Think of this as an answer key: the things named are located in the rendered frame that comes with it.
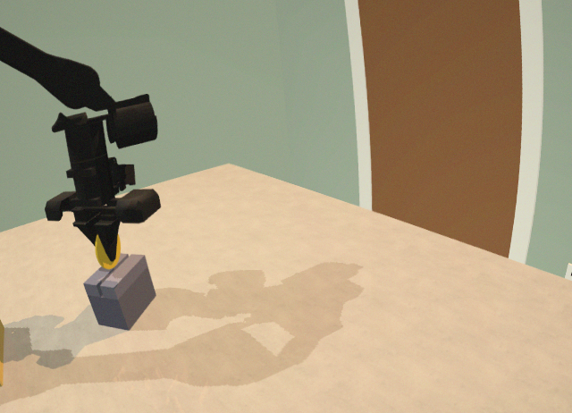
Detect gold coin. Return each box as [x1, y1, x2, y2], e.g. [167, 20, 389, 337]
[95, 233, 121, 269]

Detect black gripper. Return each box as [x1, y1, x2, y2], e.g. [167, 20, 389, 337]
[45, 153, 161, 261]

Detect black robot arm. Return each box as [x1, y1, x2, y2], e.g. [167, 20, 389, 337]
[0, 27, 158, 191]

